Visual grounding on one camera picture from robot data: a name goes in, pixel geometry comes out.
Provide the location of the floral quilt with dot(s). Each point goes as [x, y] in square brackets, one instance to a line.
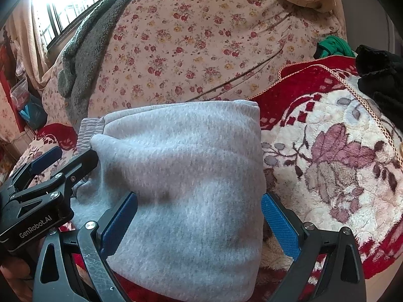
[195, 44]

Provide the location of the window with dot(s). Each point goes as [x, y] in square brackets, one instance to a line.
[75, 3]

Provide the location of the red wall hanging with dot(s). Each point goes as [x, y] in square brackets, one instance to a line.
[8, 85]

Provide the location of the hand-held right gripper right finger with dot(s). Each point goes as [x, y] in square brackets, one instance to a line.
[280, 226]

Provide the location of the light grey pants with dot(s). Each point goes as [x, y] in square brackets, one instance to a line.
[182, 179]

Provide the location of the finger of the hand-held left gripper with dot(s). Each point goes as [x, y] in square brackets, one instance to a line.
[44, 160]
[83, 166]

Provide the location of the black cloth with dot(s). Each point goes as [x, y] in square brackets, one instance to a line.
[382, 72]

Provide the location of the blue bag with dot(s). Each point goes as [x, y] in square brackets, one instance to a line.
[33, 113]

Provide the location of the grey fleece jacket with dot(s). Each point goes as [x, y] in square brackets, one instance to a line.
[85, 47]

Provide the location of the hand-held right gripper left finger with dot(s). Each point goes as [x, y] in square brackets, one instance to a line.
[121, 223]

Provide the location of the clear plastic bag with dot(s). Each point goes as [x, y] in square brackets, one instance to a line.
[19, 94]

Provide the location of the green cloth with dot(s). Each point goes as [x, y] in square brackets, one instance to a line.
[335, 47]

